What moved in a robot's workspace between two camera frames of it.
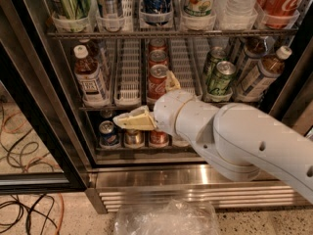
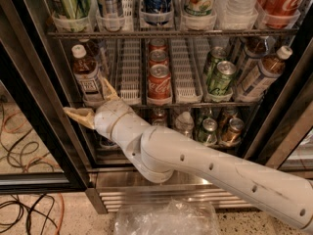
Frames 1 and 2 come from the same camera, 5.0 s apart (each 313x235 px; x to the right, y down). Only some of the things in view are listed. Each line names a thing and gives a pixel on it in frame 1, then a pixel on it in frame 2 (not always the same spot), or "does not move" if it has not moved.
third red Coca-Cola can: x=157 y=43 does not move
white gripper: x=166 y=111 -> x=106 y=117
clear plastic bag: x=172 y=216 does not move
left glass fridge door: x=39 y=149 does not move
